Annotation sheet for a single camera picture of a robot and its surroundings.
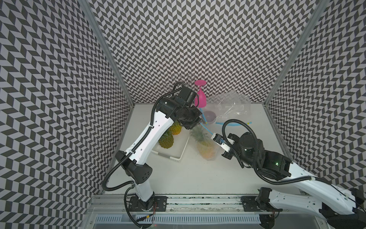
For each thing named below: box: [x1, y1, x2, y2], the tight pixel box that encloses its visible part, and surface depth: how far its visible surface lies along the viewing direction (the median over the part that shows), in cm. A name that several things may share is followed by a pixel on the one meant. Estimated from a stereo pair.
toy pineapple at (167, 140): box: [158, 128, 174, 149], surface depth 89 cm
